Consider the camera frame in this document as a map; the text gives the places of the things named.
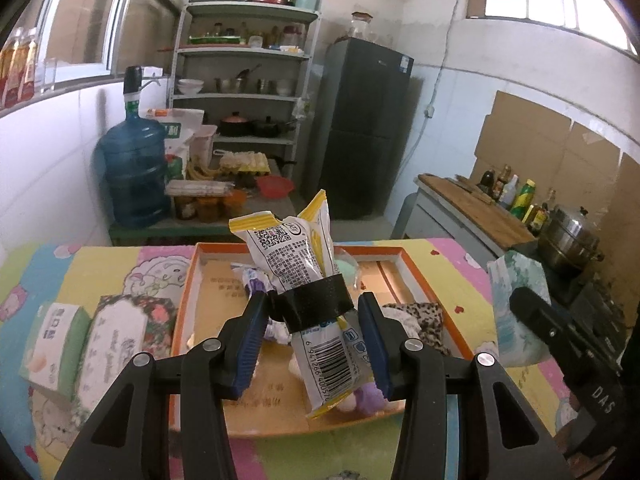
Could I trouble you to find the floral tissue pack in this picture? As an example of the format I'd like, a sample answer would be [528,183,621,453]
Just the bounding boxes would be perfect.
[74,294,177,413]

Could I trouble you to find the black water pump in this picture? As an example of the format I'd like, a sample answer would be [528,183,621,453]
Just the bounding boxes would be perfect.
[123,65,164,107]

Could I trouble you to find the white metal shelf rack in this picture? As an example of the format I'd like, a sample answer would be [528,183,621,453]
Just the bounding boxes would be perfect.
[169,0,322,182]

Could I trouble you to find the purple plastic packet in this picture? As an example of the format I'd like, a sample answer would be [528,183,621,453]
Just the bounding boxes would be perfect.
[231,264,296,347]

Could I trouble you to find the green leaf print tissue pack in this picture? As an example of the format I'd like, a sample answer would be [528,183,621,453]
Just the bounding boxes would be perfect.
[486,251,552,369]

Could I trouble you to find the orange cardboard box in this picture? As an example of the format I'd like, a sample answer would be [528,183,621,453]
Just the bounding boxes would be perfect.
[167,241,474,437]

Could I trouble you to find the grey counter cabinet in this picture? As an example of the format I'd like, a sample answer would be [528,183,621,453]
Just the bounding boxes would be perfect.
[391,180,501,256]

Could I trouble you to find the blue water jug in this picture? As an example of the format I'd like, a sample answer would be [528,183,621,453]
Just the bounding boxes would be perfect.
[94,106,172,229]

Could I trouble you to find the red plastic basin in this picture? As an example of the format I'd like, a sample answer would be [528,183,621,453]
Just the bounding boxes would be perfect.
[257,175,296,199]

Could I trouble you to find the wooden cutting board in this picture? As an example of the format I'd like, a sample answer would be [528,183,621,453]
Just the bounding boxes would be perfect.
[417,173,539,252]

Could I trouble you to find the arched window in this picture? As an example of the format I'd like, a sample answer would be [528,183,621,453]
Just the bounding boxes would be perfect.
[464,0,640,58]

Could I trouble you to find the row of condiment bottles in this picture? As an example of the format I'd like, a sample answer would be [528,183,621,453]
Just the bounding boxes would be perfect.
[479,164,558,237]

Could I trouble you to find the leopard print scrunchie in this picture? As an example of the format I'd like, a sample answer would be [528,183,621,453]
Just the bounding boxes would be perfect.
[381,301,452,357]

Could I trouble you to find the dark grey refrigerator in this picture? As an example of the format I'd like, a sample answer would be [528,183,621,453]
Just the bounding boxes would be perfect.
[306,36,417,222]

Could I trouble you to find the glass jar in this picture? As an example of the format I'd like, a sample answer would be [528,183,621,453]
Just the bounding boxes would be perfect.
[349,9,377,44]

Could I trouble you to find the red lid cooking pot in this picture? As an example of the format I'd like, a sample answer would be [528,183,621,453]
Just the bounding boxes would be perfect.
[219,114,252,138]

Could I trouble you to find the green bath sponge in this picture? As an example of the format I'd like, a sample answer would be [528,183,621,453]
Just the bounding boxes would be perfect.
[334,256,362,292]

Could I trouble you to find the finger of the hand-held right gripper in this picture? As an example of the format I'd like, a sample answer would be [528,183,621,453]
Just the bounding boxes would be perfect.
[509,287,582,362]

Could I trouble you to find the egg carton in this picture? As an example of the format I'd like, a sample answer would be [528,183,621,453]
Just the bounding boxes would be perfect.
[219,151,272,177]

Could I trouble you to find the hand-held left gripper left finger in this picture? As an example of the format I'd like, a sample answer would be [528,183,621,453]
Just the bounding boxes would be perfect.
[55,291,269,480]

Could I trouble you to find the cardboard wall sheet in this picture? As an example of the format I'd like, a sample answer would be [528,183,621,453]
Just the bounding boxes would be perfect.
[472,90,640,243]

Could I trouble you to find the black frying pan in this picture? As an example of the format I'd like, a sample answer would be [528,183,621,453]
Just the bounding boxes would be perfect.
[251,116,300,139]

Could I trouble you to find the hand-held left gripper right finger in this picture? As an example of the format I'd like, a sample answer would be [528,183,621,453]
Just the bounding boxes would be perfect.
[357,291,571,480]

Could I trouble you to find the steel steamer pot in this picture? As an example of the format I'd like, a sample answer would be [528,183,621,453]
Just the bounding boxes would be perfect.
[538,204,605,275]

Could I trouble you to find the cartoon printed blanket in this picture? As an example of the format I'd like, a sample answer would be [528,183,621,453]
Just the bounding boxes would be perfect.
[0,237,596,480]

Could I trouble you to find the sliding window frame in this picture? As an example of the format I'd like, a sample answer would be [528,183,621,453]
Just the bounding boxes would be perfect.
[0,0,201,111]

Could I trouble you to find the green tissue box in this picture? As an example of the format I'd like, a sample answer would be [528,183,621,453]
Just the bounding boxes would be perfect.
[19,302,94,402]

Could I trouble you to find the white green sack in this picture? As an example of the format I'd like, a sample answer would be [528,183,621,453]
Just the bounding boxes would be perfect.
[161,108,207,182]

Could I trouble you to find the green low table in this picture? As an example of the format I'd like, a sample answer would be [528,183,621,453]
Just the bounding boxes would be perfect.
[109,159,297,247]

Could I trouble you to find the yellow white taped packet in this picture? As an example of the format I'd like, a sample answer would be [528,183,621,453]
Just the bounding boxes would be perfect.
[228,188,374,421]

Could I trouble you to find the cooking oil bottle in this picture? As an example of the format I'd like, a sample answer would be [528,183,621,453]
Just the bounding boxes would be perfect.
[0,30,23,110]
[17,28,40,106]

